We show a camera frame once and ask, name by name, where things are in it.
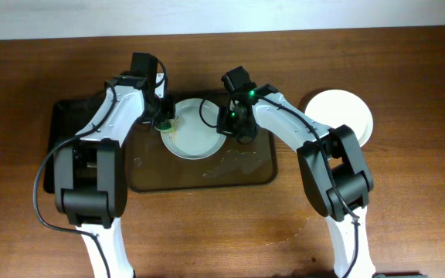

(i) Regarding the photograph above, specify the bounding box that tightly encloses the green and yellow sponge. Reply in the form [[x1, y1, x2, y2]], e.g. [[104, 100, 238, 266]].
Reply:
[[155, 120, 174, 133]]

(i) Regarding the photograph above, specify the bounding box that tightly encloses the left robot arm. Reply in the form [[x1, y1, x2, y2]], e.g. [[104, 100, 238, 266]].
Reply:
[[48, 73, 174, 277]]

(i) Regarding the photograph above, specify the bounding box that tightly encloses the transparent brown serving tray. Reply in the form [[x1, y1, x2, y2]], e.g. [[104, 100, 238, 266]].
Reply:
[[124, 92, 279, 193]]

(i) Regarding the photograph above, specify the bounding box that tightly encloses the white plate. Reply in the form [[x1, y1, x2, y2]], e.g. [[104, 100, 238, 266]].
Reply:
[[304, 89, 374, 147]]

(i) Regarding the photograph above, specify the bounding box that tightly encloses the pale blue plate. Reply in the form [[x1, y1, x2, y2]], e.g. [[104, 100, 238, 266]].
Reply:
[[161, 98, 226, 160]]

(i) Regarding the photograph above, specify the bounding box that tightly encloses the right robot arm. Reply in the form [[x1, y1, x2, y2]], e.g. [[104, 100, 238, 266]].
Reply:
[[216, 82, 376, 277]]

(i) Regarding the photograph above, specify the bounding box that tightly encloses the black plastic tray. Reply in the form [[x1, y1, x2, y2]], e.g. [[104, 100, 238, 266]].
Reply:
[[48, 95, 104, 186]]

